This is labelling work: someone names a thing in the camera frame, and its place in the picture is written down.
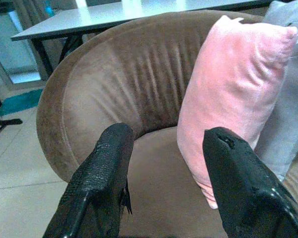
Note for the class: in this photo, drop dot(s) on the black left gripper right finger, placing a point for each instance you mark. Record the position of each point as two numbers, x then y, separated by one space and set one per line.
243 188

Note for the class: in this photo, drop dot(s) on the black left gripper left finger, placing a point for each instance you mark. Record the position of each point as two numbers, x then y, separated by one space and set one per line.
99 178

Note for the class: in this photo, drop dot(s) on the grey square pillow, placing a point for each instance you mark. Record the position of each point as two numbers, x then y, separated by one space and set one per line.
290 111

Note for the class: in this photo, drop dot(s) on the pink plush pillow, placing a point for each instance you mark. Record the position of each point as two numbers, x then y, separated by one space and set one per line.
233 86

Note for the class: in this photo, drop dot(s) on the brown round velvet sofa chair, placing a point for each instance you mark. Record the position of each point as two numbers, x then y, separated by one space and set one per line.
119 81

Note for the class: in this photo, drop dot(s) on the teal floor mat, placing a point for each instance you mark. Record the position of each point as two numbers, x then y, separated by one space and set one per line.
20 101

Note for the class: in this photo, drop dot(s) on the white rectangular table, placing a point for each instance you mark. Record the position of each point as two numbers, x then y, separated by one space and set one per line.
94 17

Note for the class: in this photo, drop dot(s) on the black desk frame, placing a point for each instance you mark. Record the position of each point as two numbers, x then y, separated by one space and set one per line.
2 124

